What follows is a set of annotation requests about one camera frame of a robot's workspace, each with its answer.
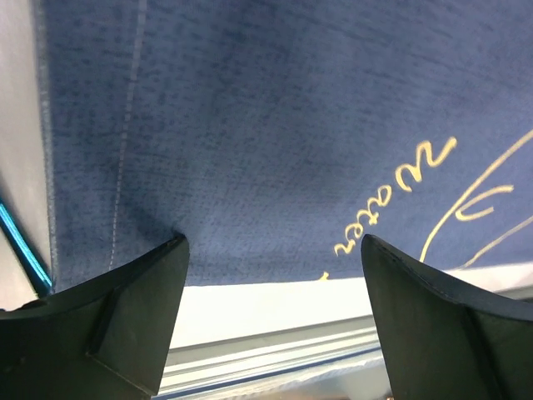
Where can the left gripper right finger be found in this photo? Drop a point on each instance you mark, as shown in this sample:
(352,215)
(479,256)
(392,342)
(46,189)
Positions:
(441,337)

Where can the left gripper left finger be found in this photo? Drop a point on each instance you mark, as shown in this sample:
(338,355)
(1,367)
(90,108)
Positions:
(106,338)

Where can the blue cloth placemat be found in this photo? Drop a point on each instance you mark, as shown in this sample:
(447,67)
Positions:
(275,135)

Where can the blue metal spoon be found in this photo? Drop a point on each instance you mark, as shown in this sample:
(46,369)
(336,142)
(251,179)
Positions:
(31,264)

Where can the aluminium mounting rail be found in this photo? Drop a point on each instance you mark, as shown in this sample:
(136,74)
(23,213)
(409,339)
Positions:
(331,360)

